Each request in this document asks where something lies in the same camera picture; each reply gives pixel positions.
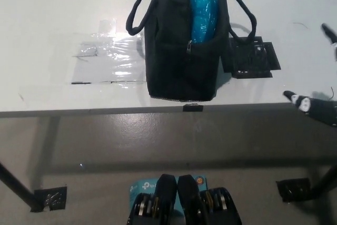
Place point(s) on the blue plastic-wrapped plate stack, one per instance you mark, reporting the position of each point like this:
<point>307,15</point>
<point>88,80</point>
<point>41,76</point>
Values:
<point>202,11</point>

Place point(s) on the small black tape strip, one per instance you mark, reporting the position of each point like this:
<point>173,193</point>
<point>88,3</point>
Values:
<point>192,107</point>

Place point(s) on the teal tp-link box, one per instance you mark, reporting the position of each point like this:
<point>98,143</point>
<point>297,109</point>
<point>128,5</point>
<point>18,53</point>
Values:
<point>143,185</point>

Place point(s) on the black robot body blocks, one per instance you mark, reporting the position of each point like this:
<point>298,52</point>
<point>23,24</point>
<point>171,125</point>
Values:
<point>189,198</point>

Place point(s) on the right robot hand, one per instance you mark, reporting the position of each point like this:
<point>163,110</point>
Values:
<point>321,109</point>

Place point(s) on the black floor tape patch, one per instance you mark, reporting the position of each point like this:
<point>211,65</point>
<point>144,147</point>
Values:
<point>293,190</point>
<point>50,198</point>

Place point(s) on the large black tape patch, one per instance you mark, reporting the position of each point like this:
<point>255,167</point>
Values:
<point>252,59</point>

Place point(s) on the black fabric tote bag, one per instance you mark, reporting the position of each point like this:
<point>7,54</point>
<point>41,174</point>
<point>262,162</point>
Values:
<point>168,64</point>

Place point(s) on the black table leg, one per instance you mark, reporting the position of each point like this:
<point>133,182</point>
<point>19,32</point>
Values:
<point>15,183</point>
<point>326,181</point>

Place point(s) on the clear plastic sheet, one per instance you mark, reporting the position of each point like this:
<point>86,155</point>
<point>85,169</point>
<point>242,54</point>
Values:
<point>105,59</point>

